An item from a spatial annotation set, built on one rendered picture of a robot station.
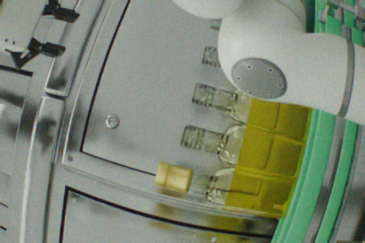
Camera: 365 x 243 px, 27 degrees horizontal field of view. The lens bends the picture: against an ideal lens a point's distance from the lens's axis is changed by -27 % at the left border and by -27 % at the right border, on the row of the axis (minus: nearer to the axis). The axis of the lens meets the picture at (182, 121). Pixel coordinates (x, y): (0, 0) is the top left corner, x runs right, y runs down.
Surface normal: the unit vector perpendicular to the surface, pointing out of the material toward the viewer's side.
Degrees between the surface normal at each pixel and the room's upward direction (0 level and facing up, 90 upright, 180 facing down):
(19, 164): 90
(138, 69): 90
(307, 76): 96
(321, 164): 90
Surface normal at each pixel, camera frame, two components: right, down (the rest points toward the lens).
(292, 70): 0.05, 0.45
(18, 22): 0.40, -0.11
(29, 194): 0.05, -0.25
